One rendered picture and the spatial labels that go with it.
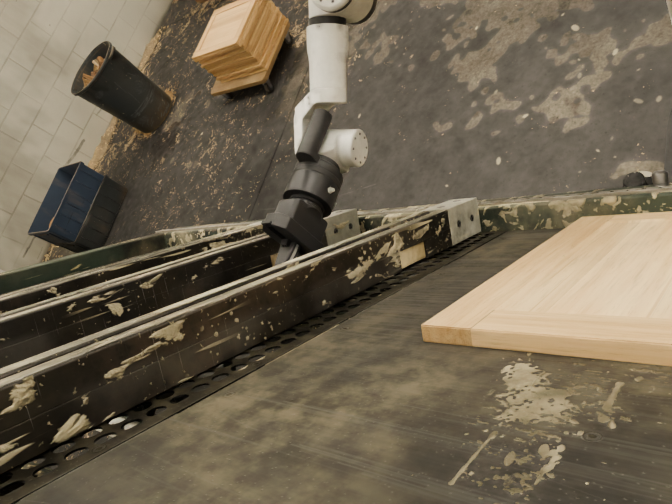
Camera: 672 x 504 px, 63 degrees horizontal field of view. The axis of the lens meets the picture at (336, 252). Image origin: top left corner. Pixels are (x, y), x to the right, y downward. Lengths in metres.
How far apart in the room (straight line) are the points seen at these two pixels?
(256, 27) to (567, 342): 3.45
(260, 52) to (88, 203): 1.81
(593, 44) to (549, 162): 0.56
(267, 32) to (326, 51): 2.90
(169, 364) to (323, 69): 0.58
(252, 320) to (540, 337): 0.33
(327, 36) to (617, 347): 0.68
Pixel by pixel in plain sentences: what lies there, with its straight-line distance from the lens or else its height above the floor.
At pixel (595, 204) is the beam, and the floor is 0.90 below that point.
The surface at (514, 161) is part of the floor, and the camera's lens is 2.37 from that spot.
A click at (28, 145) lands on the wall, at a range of 5.61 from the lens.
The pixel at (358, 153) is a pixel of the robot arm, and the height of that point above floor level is 1.21.
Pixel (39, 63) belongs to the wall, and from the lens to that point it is 5.78.
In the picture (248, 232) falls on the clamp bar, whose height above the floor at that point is 1.06.
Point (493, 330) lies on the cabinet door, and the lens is 0.54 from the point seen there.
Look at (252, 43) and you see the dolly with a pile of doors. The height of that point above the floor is 0.31.
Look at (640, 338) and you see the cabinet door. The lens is 0.51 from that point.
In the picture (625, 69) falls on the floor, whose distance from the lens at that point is 2.47.
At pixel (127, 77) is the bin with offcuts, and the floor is 0.44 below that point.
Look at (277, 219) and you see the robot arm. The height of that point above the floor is 1.30.
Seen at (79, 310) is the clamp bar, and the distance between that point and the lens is 0.89.
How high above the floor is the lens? 1.81
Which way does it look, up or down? 43 degrees down
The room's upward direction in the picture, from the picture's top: 56 degrees counter-clockwise
